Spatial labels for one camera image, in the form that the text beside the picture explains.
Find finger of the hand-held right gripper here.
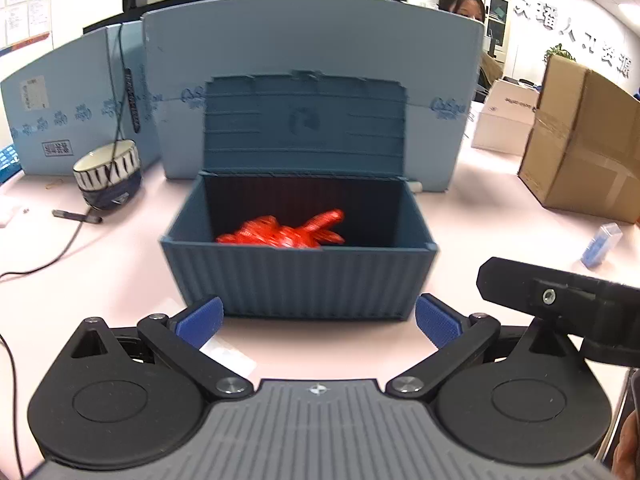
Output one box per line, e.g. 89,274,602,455
477,257,609,332

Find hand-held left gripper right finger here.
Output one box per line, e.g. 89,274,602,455
385,293,596,403

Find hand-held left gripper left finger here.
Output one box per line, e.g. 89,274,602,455
50,296,254,403

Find blue ribbed storage box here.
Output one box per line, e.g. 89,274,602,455
160,70,439,322

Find red crinkly toy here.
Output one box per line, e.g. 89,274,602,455
216,208,347,250

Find pink desktop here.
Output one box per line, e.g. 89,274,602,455
0,125,640,480

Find person's right hand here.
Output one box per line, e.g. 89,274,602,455
613,410,640,480

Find small blue packet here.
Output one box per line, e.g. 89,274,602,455
581,222,623,268

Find brown cardboard box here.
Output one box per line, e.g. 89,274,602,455
517,55,640,225

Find white cardboard box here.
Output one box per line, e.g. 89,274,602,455
471,78,541,156

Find black pen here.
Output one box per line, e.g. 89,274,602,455
52,209,103,224

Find striped ceramic bowl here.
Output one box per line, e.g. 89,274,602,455
72,140,143,211

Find green potted plant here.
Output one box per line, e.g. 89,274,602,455
544,42,576,63

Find keyboard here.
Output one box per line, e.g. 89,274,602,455
0,144,22,186

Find white cabinet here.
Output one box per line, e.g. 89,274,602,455
485,0,513,63

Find small light blue carton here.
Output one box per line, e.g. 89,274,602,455
0,22,161,177

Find large light blue carton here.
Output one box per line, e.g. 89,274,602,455
141,0,486,193

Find thin black desk cable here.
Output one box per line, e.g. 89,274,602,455
0,220,86,281
0,332,27,480

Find black hanging cable with tag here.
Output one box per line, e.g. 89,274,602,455
112,22,144,161

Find wall papers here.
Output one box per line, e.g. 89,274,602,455
0,0,53,56

